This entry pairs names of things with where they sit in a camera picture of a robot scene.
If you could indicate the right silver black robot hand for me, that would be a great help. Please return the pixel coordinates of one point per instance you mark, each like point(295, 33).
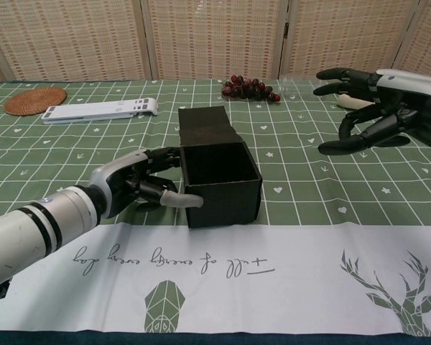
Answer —
point(391, 108)

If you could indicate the white folding laptop stand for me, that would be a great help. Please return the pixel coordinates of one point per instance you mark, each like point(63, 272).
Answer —
point(97, 109)

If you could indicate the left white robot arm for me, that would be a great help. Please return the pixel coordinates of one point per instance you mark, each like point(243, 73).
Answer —
point(32, 230)

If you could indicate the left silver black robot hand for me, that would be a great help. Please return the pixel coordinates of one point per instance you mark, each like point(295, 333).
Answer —
point(129, 179)

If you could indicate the mayonnaise squeeze bottle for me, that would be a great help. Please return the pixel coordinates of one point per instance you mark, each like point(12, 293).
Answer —
point(352, 102)

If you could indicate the black foldable cardboard box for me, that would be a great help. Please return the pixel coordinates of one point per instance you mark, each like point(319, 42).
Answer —
point(215, 172)

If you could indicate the round woven rattan coaster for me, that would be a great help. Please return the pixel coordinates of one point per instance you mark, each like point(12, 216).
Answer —
point(34, 102)

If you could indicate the clear plastic cup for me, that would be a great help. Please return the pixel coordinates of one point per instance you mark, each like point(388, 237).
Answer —
point(298, 86)

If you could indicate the green checked deer tablecloth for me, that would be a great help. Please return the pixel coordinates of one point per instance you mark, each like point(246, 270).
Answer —
point(93, 273)

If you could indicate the bunch of dark red grapes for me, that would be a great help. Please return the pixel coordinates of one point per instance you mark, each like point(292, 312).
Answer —
point(248, 90)

